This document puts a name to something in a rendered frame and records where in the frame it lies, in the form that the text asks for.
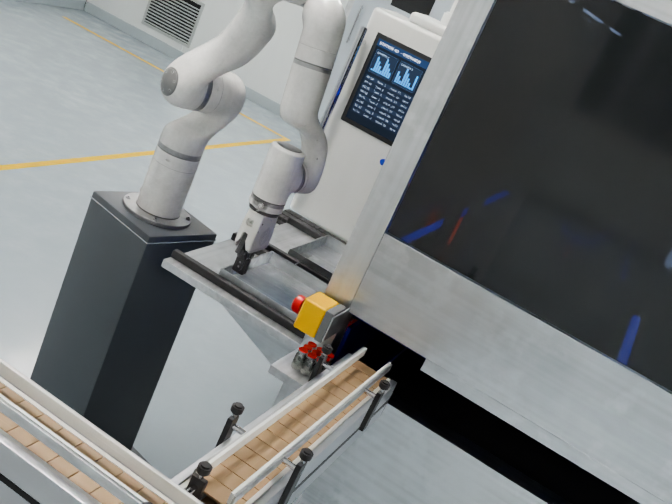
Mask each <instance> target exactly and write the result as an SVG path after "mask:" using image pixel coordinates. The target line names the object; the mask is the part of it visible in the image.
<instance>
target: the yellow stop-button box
mask: <svg viewBox="0 0 672 504"><path fill-rule="evenodd" d="M345 310H346V307H345V306H343V305H342V304H339V303H338V302H336V301H335V300H333V299H331V298H330V297H328V296H326V295H325V294H323V293H321V292H317V293H315V294H313V295H311V296H309V297H307V298H305V300H304V303H303V305H302V307H301V309H300V311H299V314H298V316H297V318H296V320H295V322H294V327H295V328H297V329H299V330H300V331H302V332H303V333H305V334H307V335H308V336H310V337H312V338H314V340H316V341H318V342H319V343H321V342H322V339H323V337H324V335H325V333H326V331H327V329H328V327H329V325H330V322H331V320H332V318H333V317H335V316H336V315H338V314H340V313H341V312H343V311H345Z"/></svg>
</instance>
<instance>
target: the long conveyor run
mask: <svg viewBox="0 0 672 504"><path fill-rule="evenodd" d="M212 468H213V467H212V465H211V464H210V463H209V462H207V461H201V462H199V464H198V466H197V469H196V471H197V473H196V472H195V473H194V474H193V475H192V476H191V479H190V481H189V483H188V486H187V488H186V490H185V489H183V488H182V487H181V486H179V485H178V484H176V483H175V482H174V481H172V480H171V479H169V478H168V477H167V476H165V475H164V474H162V473H161V472H160V471H158V470H157V469H155V468H154V467H153V466H151V465H150V464H148V463H147V462H146V461H144V460H143V459H141V458H140V457H139V456H137V455H136V454H134V453H133V452H132V451H130V450H129V449H127V448H126V447H125V446H123V445H122V444H120V443H119V442H118V441H116V440H115V439H114V438H112V437H111V436H109V435H108V434H107V433H105V432H104V431H102V430H101V429H100V428H98V427H97V426H95V425H94V424H93V423H91V422H90V421H88V420H87V419H86V418H84V417H83V416H81V415H80V414H79V413H77V412H76V411H74V410H73V409H72V408H70V407H69V406H67V405H66V404H65V403H63V402H62V401H60V400H59V399H58V398H56V397H55V396H53V395H52V394H51V393H49V392H48V391H46V390H45V389H44V388H42V387H41V386H39V385H38V384H37V383H35V382H34V381H32V380H31V379H30V378H28V377H27V376H25V375H24V374H23V373H21V372H20V371H18V370H17V369H16V368H14V367H13V366H11V365H10V364H9V363H7V362H6V361H4V360H3V359H2V358H0V504H204V503H203V502H202V501H200V499H201V497H202V495H203V493H204V490H205V488H206V486H207V484H208V480H206V479H205V478H204V477H206V476H209V475H210V474H211V471H212Z"/></svg>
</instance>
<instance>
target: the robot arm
mask: <svg viewBox="0 0 672 504"><path fill-rule="evenodd" d="M281 1H286V2H289V3H292V4H295V5H298V6H301V7H303V13H302V21H303V30H302V33H301V37H300V40H299V43H298V47H297V50H296V53H295V56H294V60H293V63H292V66H291V70H290V73H289V77H288V80H287V83H286V87H285V90H284V94H283V97H282V100H281V104H280V116H281V118H282V119H283V120H284V121H285V122H286V123H288V124H289V125H291V126H293V127H294V128H296V129H297V130H298V131H299V133H300V136H301V150H300V149H299V148H297V147H296V146H294V145H291V144H289V143H286V142H283V141H273V142H272V143H271V146H270V148H269V151H268V153H267V156H266V158H265V161H264V163H263V166H262V168H261V171H260V173H259V176H258V178H257V181H256V183H255V186H254V188H253V191H252V193H251V194H250V198H249V202H250V203H249V207H250V208H249V210H248V212H247V214H246V216H245V218H244V220H243V222H242V224H241V226H240V229H239V231H238V233H237V236H236V239H235V245H236V246H237V245H238V246H237V248H236V250H235V253H237V257H236V260H235V262H234V265H233V267H232V269H233V270H234V271H236V272H237V273H239V274H241V275H243V274H246V272H247V270H248V267H249V265H250V262H251V260H250V259H252V258H253V257H254V255H255V253H256V252H257V251H260V250H262V249H265V248H267V246H268V245H269V242H270V239H271V237H272V234H273V231H274V228H275V225H276V222H277V218H278V216H279V215H280V214H282V212H283V209H284V207H285V204H286V202H287V200H288V197H289V196H290V194H292V193H299V194H308V193H311V192H312V191H314V190H315V188H316V187H317V185H318V183H319V181H320V178H321V176H322V173H323V169H324V166H325V162H326V158H327V152H328V144H327V139H326V135H325V133H324V130H323V128H322V126H321V124H320V122H319V119H318V112H319V108H320V105H321V102H322V99H323V96H324V93H325V90H326V87H327V84H328V81H329V78H330V75H331V72H332V69H333V66H334V63H335V60H336V57H337V54H338V50H339V47H340V44H341V41H342V38H343V34H344V31H345V26H346V15H345V11H344V8H343V6H342V4H341V2H340V0H245V2H244V4H243V6H242V8H241V9H240V11H239V12H238V13H237V15H236V16H235V17H234V18H233V20H232V21H231V22H230V23H229V25H228V26H227V27H226V28H225V29H224V31H223V32H222V33H220V34H219V35H218V36H217V37H215V38H214V39H212V40H210V41H208V42H206V43H204V44H202V45H200V46H198V47H196V48H194V49H192V50H191V51H189V52H187V53H185V54H183V55H182V56H180V57H178V58H177V59H176V60H174V61H173V62H172V63H171V64H170V65H169V66H168V67H167V68H166V70H165V71H164V73H163V75H162V78H161V92H162V95H163V97H164V98H165V99H166V101H167V102H169V103H170V104H171V105H173V106H175V107H178V108H182V109H186V110H191V111H192V112H191V113H189V114H187V115H185V116H183V117H181V118H178V119H176V120H173V121H171V122H169V123H168V124H166V125H165V127H164V128H163V130H162V132H161V135H160V138H159V140H158V143H157V146H156V149H155V152H154V154H153V157H152V160H151V163H150V166H149V168H148V171H147V174H146V177H145V179H144V182H143V185H142V187H141V188H140V193H129V194H127V195H125V196H124V198H123V205H124V207H125V208H126V210H128V211H129V212H130V213H131V214H132V215H134V216H135V217H137V218H139V219H141V220H143V221H145V222H147V223H150V224H152V225H155V226H159V227H162V228H167V229H177V230H179V229H185V228H187V227H189V225H190V223H191V217H190V215H189V214H188V213H187V212H186V211H185V210H184V209H183V205H184V203H185V200H186V197H187V195H188V192H189V189H190V187H191V184H192V182H193V179H194V176H195V174H196V171H197V168H198V166H199V163H200V161H201V158H202V155H203V153H204V150H205V147H206V145H207V143H208V142H209V140H210V139H211V138H212V137H213V136H214V135H215V134H216V133H218V132H219V131H220V130H222V129H223V128H224V127H226V126H227V125H228V124H229V123H230V122H232V121H233V120H234V119H235V118H236V117H237V116H238V114H239V113H240V111H241V110H242V108H243V105H244V102H245V98H246V89H245V85H244V83H243V81H242V80H241V79H240V78H239V77H238V76H237V75H236V74H234V73H232V72H231V71H233V70H235V69H238V68H240V67H242V66H244V65H245V64H247V63H248V62H250V61H251V60H252V59H253V58H254V57H256V56H257V55H258V54H259V53H260V51H261V50H262V49H263V48H264V47H265V46H266V45H267V44H268V42H269V41H270V40H271V39H272V37H273V36H274V33H275V31H276V18H275V15H274V12H273V7H274V6H275V4H277V3H278V2H281Z"/></svg>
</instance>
